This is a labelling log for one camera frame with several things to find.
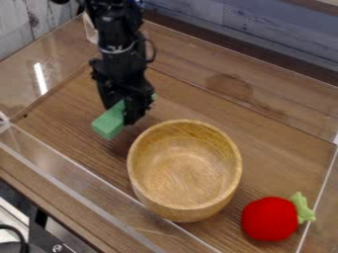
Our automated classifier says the black cable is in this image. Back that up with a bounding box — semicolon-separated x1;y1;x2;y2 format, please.
0;223;31;253

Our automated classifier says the red plush strawberry toy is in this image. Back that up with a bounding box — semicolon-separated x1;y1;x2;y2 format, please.
242;192;317;241

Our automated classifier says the brown wooden bowl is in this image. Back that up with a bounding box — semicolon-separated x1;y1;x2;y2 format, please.
127;120;243;222

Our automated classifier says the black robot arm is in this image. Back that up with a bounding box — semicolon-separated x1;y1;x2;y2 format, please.
82;0;158;125

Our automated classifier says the clear acrylic corner bracket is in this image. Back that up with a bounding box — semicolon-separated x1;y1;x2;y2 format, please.
83;14;98;44

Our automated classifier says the clear acrylic enclosure wall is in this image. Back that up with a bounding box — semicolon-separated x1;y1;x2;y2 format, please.
0;20;338;253

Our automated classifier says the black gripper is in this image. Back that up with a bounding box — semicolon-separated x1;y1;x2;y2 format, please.
90;19;155;125

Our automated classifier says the black metal bracket with bolt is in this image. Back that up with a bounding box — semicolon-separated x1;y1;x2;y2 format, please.
28;208;76;253

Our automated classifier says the green rectangular block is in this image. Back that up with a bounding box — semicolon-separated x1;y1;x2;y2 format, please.
90;92;159;140

